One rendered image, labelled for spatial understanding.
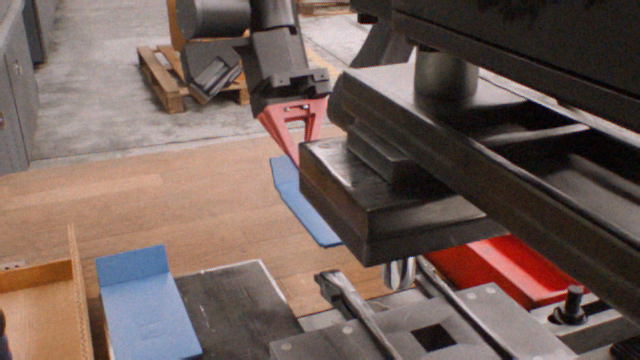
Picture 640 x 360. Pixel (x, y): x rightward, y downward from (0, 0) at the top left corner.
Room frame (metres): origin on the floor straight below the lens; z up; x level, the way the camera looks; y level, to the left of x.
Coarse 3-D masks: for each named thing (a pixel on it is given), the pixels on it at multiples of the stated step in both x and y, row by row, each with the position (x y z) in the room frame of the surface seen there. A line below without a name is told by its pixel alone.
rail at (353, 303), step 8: (344, 296) 0.42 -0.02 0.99; (352, 296) 0.41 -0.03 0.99; (352, 304) 0.40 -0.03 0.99; (360, 304) 0.40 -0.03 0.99; (344, 312) 0.42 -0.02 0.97; (360, 312) 0.39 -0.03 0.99; (368, 320) 0.38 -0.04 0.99; (368, 328) 0.38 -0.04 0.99; (376, 328) 0.37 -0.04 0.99; (376, 336) 0.37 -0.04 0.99; (384, 344) 0.36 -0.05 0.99; (384, 352) 0.35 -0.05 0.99; (392, 352) 0.35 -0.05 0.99
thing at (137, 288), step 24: (96, 264) 0.53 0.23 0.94; (120, 264) 0.54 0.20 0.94; (144, 264) 0.54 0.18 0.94; (168, 264) 0.55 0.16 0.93; (120, 288) 0.52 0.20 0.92; (144, 288) 0.52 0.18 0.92; (168, 288) 0.52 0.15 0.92; (120, 312) 0.48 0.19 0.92; (144, 312) 0.48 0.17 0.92; (168, 312) 0.48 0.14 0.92; (120, 336) 0.44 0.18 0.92; (168, 336) 0.44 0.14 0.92; (192, 336) 0.44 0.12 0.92
